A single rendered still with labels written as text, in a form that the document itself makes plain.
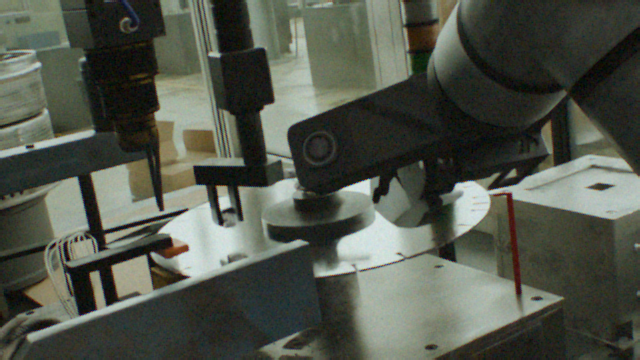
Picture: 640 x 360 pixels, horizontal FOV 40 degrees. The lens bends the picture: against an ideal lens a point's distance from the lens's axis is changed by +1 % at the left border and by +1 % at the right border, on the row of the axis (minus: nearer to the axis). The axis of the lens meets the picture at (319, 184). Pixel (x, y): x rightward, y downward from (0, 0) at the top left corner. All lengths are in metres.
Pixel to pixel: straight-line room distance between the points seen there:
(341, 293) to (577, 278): 0.27
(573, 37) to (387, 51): 1.06
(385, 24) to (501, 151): 0.89
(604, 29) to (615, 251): 0.56
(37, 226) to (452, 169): 1.00
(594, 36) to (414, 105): 0.16
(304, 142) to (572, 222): 0.47
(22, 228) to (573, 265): 0.85
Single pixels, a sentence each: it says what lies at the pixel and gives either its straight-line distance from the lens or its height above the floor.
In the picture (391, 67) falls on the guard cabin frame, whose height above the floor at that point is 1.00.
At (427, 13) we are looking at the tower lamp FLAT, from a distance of 1.07.
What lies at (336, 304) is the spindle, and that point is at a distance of 0.85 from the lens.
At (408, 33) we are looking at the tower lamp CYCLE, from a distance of 1.08.
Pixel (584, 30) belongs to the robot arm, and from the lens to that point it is 0.39.
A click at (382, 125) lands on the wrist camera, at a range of 0.52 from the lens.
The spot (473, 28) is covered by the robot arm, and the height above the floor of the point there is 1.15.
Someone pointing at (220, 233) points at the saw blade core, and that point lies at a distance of 0.85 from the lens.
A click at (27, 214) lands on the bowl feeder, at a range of 1.45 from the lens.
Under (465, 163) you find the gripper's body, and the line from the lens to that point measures 0.55.
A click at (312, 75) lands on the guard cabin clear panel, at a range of 1.68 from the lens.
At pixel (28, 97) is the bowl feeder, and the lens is 1.41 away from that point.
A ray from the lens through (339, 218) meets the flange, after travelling 0.80.
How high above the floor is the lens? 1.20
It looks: 15 degrees down
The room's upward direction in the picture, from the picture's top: 9 degrees counter-clockwise
